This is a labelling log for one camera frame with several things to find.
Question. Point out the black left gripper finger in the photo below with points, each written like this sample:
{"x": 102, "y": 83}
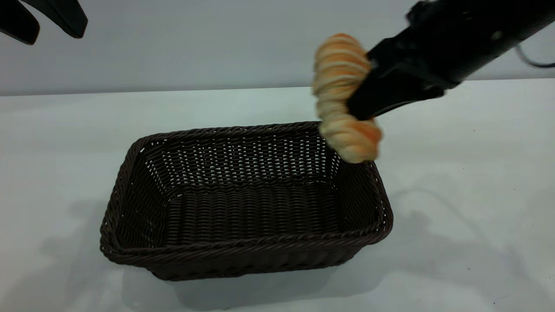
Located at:
{"x": 60, "y": 15}
{"x": 15, "y": 19}

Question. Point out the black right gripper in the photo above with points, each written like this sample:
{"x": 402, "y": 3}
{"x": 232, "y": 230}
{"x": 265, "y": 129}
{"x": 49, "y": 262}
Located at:
{"x": 459, "y": 34}

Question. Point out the orange striped bread roll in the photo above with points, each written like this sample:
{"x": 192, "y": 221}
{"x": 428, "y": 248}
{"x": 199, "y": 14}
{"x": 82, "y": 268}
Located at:
{"x": 340, "y": 73}

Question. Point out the dark brown wicker basket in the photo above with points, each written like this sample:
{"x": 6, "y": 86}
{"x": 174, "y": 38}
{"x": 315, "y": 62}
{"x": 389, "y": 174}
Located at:
{"x": 243, "y": 255}

